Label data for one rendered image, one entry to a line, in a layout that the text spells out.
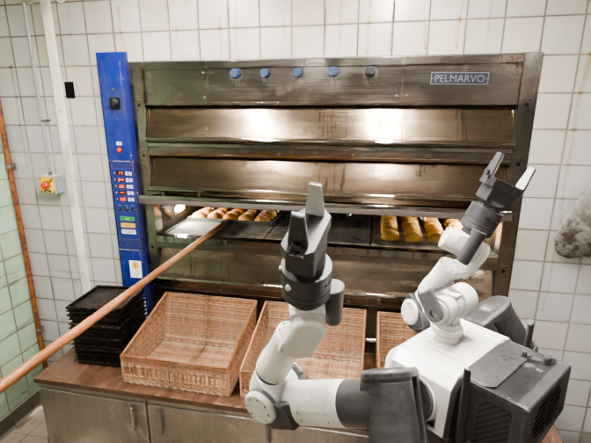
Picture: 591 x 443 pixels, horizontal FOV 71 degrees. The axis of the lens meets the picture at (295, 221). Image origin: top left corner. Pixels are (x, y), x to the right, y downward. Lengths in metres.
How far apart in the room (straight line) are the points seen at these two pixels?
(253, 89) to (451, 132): 0.96
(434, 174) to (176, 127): 1.32
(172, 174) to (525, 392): 1.92
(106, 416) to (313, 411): 1.67
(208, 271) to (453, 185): 1.36
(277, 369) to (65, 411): 1.80
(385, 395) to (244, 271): 1.64
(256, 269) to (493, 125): 1.37
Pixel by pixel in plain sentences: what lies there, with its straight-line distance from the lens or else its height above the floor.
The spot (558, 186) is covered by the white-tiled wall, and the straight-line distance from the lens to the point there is 2.23.
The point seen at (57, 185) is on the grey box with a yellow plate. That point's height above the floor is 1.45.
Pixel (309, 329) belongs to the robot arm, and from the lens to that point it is 0.76.
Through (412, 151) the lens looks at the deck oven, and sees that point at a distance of 2.07.
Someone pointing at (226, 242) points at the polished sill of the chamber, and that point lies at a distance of 2.31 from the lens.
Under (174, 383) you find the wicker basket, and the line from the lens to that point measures 2.20.
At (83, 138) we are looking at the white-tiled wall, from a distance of 2.61.
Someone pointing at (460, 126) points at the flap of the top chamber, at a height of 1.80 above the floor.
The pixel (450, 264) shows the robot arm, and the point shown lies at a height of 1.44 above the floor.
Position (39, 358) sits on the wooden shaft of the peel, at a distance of 1.44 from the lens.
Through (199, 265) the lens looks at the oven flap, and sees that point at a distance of 2.43.
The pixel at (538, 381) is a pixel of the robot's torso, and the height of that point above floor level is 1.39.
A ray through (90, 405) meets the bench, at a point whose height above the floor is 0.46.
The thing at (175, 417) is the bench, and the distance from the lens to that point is 2.24.
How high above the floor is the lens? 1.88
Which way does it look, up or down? 15 degrees down
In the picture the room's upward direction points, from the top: straight up
